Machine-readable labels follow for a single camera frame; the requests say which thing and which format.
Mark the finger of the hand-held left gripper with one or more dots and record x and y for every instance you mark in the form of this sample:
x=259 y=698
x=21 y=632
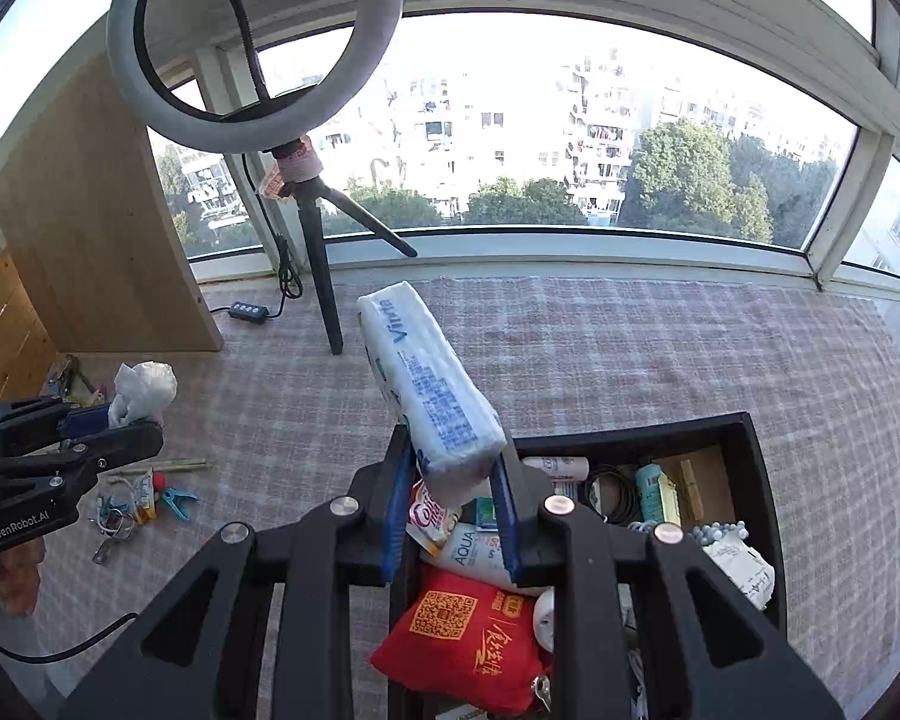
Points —
x=120 y=446
x=86 y=421

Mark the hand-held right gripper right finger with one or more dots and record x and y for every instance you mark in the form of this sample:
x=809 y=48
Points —
x=504 y=517

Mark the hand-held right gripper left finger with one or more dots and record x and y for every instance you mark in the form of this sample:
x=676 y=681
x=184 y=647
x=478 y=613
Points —
x=397 y=510

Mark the white tissue pack blue print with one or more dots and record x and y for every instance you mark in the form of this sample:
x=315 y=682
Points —
x=427 y=382

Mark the black storage box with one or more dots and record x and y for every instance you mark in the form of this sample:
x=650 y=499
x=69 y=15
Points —
x=761 y=480

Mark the person's left hand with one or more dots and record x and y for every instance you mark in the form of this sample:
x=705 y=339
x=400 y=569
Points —
x=15 y=577

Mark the small green box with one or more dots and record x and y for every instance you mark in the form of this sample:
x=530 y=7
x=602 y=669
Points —
x=484 y=510

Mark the red creamer pouch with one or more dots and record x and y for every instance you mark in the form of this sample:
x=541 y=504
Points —
x=431 y=517

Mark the white blue tube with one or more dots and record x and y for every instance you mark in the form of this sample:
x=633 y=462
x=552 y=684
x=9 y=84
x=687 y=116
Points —
x=469 y=551

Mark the thin beige stick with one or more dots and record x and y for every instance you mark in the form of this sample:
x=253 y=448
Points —
x=172 y=466

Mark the yellow sachet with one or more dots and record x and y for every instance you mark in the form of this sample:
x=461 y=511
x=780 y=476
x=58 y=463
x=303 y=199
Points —
x=144 y=499

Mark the blue folding tool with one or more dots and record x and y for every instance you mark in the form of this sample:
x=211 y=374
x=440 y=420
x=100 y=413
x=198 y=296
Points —
x=112 y=506

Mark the white plastic bag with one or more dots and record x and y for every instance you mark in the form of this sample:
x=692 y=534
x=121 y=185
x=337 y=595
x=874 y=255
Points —
x=146 y=390

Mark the blue plastic clothes peg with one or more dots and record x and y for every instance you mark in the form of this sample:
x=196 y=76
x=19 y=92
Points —
x=176 y=502

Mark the large metal clip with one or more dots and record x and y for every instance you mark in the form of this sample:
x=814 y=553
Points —
x=112 y=544

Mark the wooden slat panel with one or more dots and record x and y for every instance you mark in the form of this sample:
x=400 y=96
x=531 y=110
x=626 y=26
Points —
x=7 y=330

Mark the red cloth pouch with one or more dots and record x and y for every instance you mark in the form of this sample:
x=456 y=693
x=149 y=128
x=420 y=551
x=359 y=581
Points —
x=465 y=637

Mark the mint green bottle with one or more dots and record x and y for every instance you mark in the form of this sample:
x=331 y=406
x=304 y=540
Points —
x=656 y=495

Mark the upright wooden board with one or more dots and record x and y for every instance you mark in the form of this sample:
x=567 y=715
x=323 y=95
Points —
x=82 y=225

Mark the pink plaid blanket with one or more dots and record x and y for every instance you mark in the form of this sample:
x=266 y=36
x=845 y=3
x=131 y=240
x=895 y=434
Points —
x=645 y=360

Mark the white paper packet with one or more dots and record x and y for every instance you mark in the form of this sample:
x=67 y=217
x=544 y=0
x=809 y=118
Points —
x=742 y=570

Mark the black tripod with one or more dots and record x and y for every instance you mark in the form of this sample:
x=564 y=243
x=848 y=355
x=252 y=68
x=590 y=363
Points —
x=319 y=255

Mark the white window frame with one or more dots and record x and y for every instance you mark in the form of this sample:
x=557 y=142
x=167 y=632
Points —
x=570 y=247

